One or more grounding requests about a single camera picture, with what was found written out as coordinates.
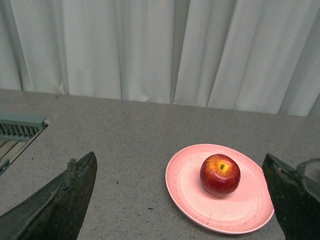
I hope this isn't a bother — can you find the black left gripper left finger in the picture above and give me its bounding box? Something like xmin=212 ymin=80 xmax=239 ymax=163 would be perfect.
xmin=0 ymin=152 xmax=98 ymax=240

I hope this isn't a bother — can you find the green dish rack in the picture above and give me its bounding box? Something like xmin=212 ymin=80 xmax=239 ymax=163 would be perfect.
xmin=0 ymin=112 xmax=49 ymax=174

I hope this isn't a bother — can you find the pink plate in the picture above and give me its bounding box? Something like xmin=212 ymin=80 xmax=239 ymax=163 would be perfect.
xmin=165 ymin=144 xmax=275 ymax=235

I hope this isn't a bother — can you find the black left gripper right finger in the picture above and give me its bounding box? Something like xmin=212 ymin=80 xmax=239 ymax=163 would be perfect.
xmin=262 ymin=153 xmax=320 ymax=240

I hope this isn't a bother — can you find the red apple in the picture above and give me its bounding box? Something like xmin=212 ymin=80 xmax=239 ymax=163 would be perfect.
xmin=199 ymin=153 xmax=241 ymax=198

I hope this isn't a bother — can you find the white curtain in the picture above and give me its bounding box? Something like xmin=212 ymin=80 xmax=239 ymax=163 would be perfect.
xmin=0 ymin=0 xmax=320 ymax=117

